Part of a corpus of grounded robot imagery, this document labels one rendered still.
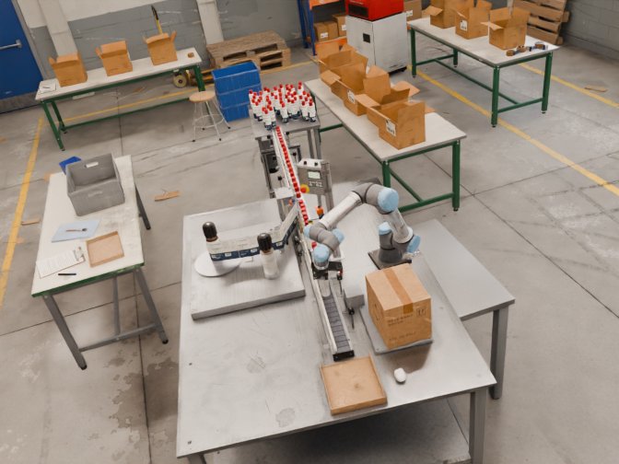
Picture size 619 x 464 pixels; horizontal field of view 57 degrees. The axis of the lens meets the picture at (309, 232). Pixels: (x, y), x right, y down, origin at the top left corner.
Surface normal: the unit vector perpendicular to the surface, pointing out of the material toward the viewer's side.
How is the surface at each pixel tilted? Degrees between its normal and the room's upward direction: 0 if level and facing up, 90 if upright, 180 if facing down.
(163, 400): 0
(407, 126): 92
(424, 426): 2
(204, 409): 0
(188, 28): 90
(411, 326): 90
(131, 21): 90
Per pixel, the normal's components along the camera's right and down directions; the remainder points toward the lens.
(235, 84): 0.28, 0.51
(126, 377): -0.14, -0.82
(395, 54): 0.48, 0.44
